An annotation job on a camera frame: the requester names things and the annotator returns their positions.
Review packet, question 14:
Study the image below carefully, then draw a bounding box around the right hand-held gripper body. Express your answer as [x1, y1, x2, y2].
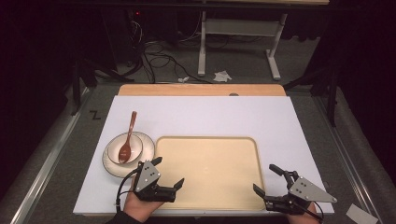
[263, 169, 338, 217]

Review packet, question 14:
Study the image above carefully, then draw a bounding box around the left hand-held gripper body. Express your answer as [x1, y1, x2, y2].
[133, 159, 177, 203]

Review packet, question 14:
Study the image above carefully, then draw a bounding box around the white plate with dark rim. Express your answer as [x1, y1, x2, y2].
[102, 131, 156, 179]

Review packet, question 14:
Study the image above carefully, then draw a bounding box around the small white bowl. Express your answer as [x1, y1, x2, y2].
[106, 133, 145, 165]

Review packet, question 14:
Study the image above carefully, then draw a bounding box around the brown wooden spoon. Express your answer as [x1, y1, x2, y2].
[117, 110, 138, 164]

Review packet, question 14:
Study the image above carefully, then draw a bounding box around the beige plastic tray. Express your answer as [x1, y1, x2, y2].
[154, 135, 266, 212]

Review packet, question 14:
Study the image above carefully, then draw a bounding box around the person's right hand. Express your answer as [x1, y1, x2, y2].
[286, 202, 322, 224]

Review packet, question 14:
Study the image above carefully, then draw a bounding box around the person's left hand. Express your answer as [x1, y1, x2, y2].
[123, 186, 164, 224]

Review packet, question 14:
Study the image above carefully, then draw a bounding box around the flat white paper sheet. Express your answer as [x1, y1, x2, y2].
[345, 203, 379, 224]

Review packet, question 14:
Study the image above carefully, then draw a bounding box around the white board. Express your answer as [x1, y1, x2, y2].
[72, 94, 335, 217]

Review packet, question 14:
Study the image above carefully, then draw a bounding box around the wooden table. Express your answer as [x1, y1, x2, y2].
[117, 83, 288, 97]

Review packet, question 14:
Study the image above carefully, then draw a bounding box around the black metal stand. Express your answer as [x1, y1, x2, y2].
[70, 58, 135, 117]
[282, 64, 341, 128]

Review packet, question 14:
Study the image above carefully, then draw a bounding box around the large crumpled white paper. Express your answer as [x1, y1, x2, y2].
[213, 70, 233, 83]

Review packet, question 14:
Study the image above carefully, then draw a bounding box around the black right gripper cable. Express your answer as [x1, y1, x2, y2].
[292, 201, 325, 223]

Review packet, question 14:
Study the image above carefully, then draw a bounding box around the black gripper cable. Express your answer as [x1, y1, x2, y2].
[115, 167, 141, 215]
[292, 201, 325, 223]

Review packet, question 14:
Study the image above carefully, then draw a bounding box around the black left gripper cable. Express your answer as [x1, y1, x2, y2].
[115, 167, 141, 215]

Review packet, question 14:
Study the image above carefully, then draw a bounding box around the aluminium rail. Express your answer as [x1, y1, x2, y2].
[312, 95, 385, 224]
[8, 87, 95, 224]

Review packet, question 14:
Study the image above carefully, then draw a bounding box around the bundle of black floor cables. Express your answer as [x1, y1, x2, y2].
[124, 12, 216, 84]

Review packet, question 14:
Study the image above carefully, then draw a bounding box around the white metal desk frame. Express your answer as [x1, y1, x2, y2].
[197, 10, 289, 81]

